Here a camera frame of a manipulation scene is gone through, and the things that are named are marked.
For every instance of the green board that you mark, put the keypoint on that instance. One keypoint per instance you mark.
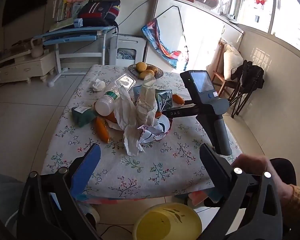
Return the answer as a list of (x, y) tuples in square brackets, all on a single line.
[(61, 24)]

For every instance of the cream low cabinet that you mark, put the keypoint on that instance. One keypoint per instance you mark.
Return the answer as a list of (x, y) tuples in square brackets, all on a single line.
[(22, 67)]

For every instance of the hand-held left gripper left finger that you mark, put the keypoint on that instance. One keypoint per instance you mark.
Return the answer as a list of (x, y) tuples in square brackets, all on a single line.
[(87, 170)]

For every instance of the brownish mango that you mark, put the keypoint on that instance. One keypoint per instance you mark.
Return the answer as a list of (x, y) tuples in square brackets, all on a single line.
[(153, 68)]

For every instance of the grey fruit bowl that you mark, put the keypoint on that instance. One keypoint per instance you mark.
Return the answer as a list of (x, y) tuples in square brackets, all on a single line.
[(159, 74)]

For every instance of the pink kettlebell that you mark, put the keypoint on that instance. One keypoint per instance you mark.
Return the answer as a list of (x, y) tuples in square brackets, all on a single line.
[(37, 51)]

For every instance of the white tissue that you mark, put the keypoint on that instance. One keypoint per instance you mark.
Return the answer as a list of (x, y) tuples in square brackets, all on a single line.
[(97, 84)]

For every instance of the black folding chair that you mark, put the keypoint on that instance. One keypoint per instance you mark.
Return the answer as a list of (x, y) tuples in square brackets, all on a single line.
[(247, 75)]

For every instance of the clear bottle with white cap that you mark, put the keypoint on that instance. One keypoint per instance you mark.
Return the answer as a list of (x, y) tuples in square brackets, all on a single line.
[(103, 105)]

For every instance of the small blue box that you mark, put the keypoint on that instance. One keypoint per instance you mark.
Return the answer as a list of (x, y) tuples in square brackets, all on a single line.
[(78, 23)]

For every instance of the blue green milk carton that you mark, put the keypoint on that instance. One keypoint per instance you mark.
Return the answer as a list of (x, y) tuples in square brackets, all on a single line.
[(165, 100)]

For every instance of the colourful printed bag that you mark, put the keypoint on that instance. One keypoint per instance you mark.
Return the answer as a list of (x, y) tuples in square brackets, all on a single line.
[(162, 45)]

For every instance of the blue table undercloth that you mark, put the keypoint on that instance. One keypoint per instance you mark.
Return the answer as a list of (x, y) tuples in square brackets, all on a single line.
[(82, 197)]

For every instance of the blue study desk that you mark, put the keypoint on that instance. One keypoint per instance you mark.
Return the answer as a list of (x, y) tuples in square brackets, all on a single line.
[(72, 33)]

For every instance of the blue white patterned wrapper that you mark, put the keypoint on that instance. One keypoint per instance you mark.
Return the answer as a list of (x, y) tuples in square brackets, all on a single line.
[(155, 132)]

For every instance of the small orange peel piece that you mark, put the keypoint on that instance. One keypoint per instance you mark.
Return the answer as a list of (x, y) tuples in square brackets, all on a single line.
[(158, 114)]

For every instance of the crumpled white paper sheet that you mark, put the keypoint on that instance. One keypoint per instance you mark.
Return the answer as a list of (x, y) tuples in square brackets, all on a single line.
[(133, 142)]

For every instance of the white tall cabinet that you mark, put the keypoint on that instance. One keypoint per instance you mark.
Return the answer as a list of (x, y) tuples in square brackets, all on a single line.
[(202, 22)]

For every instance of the white crumpled paper napkin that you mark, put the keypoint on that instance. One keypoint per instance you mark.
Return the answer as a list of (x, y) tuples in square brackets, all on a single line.
[(123, 110)]

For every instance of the person's right hand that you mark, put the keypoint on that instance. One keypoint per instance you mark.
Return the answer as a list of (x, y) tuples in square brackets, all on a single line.
[(255, 163)]

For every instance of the row of books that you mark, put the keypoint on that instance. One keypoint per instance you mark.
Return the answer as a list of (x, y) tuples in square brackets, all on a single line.
[(63, 10)]

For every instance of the dark green packet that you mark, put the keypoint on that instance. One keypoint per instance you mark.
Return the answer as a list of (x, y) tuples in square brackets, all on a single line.
[(83, 117)]

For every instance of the white pillow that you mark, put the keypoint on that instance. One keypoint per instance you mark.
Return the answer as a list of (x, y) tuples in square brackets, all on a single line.
[(231, 60)]

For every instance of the white air purifier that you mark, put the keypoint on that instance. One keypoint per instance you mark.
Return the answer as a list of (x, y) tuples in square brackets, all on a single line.
[(126, 42)]

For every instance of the grey blue cloth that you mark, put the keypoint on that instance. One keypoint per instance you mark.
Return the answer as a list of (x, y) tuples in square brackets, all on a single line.
[(2, 195)]

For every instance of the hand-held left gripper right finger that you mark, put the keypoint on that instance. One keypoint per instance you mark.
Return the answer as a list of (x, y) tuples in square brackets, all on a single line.
[(212, 165)]

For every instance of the yellow mango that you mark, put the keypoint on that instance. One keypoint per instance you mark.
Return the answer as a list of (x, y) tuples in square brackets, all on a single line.
[(146, 74), (141, 66)]

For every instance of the dark blue red backpack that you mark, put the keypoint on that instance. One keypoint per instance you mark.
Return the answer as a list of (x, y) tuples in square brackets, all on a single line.
[(97, 11)]

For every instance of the wooden chair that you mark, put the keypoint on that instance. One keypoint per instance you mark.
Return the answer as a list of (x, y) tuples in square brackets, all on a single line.
[(218, 76)]

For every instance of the yellow plastic bucket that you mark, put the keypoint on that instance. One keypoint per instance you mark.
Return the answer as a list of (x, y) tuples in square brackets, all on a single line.
[(160, 225)]

